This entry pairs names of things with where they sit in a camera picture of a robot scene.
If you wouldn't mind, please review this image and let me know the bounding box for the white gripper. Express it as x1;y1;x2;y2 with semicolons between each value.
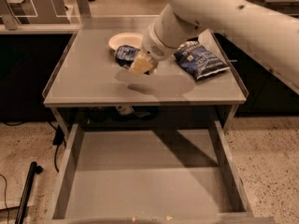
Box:
129;22;177;76

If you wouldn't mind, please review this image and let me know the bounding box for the blue pepsi can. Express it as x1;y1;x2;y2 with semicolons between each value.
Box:
114;45;140;69

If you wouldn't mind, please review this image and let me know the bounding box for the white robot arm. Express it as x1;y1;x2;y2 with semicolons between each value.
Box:
129;0;299;93

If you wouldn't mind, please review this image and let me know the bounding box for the grey cabinet with table top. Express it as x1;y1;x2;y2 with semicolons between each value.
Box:
44;16;248;129

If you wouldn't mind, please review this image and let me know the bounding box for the open grey top drawer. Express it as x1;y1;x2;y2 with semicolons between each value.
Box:
45;121;276;224

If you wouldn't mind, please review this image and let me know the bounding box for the white paper bowl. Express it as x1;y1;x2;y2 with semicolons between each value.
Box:
108;33;143;50

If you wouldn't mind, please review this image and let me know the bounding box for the white label tag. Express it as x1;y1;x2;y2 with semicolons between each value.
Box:
116;105;134;116

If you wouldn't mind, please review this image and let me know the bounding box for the blue chip bag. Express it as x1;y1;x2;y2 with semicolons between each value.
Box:
174;41;229;81

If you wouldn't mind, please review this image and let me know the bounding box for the black pole on floor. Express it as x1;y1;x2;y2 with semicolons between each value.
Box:
15;161;43;224

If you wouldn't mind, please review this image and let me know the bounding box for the black power cable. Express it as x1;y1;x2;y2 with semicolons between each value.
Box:
46;120;67;174

